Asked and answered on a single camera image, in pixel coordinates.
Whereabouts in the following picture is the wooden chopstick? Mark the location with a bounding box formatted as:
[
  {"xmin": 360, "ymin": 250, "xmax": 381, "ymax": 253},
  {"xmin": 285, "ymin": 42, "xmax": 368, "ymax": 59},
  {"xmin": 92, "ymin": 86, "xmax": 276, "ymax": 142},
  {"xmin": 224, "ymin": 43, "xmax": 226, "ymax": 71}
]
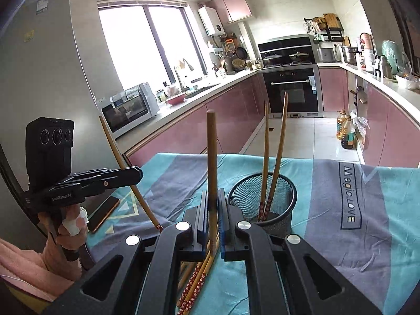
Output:
[
  {"xmin": 206, "ymin": 110, "xmax": 218, "ymax": 256},
  {"xmin": 99, "ymin": 115, "xmax": 163, "ymax": 233}
]

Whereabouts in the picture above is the left hand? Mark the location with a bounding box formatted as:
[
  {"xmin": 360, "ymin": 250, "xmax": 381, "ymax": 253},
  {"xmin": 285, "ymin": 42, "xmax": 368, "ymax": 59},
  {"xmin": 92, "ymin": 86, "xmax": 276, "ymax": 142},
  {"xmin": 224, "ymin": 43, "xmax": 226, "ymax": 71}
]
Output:
[{"xmin": 38, "ymin": 204, "xmax": 88, "ymax": 262}]

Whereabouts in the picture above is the smartphone orange case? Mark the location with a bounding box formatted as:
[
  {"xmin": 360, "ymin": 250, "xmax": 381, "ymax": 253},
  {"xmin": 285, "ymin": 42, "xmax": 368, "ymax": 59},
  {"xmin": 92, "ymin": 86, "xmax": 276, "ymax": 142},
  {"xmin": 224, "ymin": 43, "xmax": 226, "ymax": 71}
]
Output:
[{"xmin": 88, "ymin": 196, "xmax": 120, "ymax": 233}]

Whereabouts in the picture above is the black mesh utensil holder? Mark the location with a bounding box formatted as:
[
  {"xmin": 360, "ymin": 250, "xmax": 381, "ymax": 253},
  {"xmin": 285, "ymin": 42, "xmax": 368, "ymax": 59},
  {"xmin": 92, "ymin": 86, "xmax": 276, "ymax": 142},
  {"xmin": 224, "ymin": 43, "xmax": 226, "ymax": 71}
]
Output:
[{"xmin": 228, "ymin": 173, "xmax": 298, "ymax": 238}]

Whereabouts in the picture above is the white microwave oven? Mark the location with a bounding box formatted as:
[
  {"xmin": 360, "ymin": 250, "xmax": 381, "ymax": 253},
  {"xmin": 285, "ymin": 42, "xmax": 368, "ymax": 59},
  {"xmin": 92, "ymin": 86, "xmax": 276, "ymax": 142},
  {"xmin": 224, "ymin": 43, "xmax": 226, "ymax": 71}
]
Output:
[{"xmin": 97, "ymin": 82, "xmax": 159, "ymax": 139}]

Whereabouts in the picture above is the red bowl on counter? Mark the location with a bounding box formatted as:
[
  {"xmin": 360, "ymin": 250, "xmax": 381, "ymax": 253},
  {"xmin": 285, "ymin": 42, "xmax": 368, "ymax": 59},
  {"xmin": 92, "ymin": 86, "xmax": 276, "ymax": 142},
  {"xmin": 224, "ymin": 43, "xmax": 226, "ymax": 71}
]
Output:
[{"xmin": 166, "ymin": 92, "xmax": 186, "ymax": 106}]

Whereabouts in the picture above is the silver refrigerator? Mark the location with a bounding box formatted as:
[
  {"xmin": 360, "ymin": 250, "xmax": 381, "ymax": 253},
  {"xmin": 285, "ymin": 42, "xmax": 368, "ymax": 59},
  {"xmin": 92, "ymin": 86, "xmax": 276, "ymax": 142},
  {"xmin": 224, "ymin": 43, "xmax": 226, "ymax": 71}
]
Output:
[{"xmin": 0, "ymin": 0, "xmax": 125, "ymax": 250}]

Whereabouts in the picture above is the teal grey tablecloth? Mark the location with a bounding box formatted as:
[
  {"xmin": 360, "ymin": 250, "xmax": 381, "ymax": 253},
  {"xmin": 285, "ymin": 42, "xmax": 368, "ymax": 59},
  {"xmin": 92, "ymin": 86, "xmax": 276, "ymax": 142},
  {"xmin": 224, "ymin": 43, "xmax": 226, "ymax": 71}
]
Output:
[{"xmin": 87, "ymin": 153, "xmax": 419, "ymax": 314}]

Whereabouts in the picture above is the dark soy sauce bottle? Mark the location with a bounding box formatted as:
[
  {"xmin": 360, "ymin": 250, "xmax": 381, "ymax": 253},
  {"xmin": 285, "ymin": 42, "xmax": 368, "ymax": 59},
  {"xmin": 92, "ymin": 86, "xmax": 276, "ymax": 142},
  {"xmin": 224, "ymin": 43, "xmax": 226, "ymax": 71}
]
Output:
[{"xmin": 341, "ymin": 115, "xmax": 355, "ymax": 150}]

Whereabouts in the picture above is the black built-in oven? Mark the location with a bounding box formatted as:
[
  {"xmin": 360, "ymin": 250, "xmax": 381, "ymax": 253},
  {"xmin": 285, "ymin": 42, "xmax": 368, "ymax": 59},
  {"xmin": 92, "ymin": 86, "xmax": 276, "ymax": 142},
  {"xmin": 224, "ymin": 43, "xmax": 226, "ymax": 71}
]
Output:
[{"xmin": 261, "ymin": 64, "xmax": 323, "ymax": 118}]

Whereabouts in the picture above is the yellow cooking oil bottle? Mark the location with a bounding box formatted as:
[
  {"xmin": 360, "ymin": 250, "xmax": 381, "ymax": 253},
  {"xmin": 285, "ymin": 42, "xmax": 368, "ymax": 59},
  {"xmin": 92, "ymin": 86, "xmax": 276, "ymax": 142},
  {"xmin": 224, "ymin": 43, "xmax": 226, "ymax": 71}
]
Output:
[{"xmin": 336, "ymin": 109, "xmax": 347, "ymax": 140}]

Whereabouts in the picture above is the white water heater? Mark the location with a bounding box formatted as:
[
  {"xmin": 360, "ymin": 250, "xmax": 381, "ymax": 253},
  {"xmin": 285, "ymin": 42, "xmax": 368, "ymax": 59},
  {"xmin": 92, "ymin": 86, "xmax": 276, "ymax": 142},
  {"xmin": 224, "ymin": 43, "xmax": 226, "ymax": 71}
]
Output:
[{"xmin": 198, "ymin": 6, "xmax": 225, "ymax": 36}]

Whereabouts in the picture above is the black range hood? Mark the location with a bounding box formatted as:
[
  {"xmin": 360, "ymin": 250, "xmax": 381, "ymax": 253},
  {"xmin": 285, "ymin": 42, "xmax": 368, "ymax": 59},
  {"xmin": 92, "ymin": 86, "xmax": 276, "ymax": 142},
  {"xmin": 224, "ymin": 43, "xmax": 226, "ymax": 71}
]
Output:
[{"xmin": 257, "ymin": 34, "xmax": 315, "ymax": 63}]

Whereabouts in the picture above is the steel stock pot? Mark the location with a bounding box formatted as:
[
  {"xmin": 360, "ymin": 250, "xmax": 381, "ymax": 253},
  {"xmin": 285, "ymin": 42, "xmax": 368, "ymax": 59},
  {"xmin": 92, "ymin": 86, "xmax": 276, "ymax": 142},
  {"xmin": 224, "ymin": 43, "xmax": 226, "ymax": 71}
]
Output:
[{"xmin": 340, "ymin": 46, "xmax": 360, "ymax": 66}]

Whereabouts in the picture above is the teal covered appliance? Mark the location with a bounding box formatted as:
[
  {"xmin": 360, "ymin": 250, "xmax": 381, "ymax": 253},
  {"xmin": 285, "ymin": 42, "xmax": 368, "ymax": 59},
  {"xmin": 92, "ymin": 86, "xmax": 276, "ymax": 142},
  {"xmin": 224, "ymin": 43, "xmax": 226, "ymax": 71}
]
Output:
[{"xmin": 382, "ymin": 40, "xmax": 402, "ymax": 75}]

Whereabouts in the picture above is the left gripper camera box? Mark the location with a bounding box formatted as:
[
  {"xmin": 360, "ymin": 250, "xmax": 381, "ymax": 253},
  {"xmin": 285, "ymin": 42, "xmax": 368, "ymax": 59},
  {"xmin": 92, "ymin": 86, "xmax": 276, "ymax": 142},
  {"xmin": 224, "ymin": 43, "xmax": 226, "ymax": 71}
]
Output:
[{"xmin": 25, "ymin": 117, "xmax": 74, "ymax": 191}]

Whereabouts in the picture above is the pink upper wall cabinet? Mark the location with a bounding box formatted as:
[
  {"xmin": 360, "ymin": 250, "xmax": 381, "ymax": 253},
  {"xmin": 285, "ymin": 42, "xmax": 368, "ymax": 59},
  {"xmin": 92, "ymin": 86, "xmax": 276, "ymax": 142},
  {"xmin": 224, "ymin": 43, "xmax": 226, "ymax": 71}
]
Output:
[{"xmin": 205, "ymin": 0, "xmax": 252, "ymax": 25}]

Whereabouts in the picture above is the black wall rack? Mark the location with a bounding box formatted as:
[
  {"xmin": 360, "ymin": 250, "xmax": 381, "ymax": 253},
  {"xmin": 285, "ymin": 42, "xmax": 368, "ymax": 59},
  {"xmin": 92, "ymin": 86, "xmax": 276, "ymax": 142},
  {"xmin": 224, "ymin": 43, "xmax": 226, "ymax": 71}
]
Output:
[{"xmin": 304, "ymin": 14, "xmax": 344, "ymax": 43}]

